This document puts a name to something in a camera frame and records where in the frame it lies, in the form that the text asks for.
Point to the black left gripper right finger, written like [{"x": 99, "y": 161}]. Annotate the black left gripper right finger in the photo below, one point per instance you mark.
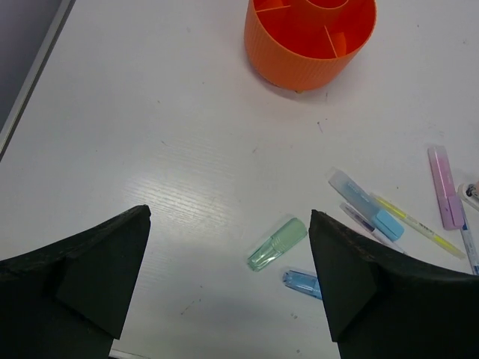
[{"x": 380, "y": 303}]

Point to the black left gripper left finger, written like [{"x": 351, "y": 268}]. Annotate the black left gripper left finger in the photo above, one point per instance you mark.
[{"x": 70, "y": 299}]

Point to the blue transparent cap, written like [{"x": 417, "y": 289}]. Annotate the blue transparent cap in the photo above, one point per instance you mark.
[{"x": 304, "y": 283}]

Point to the yellow thin highlighter pen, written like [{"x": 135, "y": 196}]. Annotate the yellow thin highlighter pen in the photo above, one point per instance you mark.
[{"x": 419, "y": 227}]

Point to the white purple pen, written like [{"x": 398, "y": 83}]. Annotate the white purple pen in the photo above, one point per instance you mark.
[{"x": 377, "y": 234}]

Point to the blue highlighter marker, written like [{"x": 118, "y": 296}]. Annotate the blue highlighter marker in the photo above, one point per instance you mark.
[{"x": 366, "y": 205}]

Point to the green transparent cap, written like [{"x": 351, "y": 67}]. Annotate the green transparent cap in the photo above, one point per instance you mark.
[{"x": 291, "y": 232}]

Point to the blue white pen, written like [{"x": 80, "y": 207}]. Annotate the blue white pen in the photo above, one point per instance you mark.
[{"x": 469, "y": 243}]

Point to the purple pink highlighter marker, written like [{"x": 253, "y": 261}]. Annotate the purple pink highlighter marker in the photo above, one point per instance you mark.
[{"x": 448, "y": 200}]

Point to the orange round pen holder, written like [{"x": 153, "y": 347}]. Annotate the orange round pen holder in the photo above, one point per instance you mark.
[{"x": 303, "y": 45}]

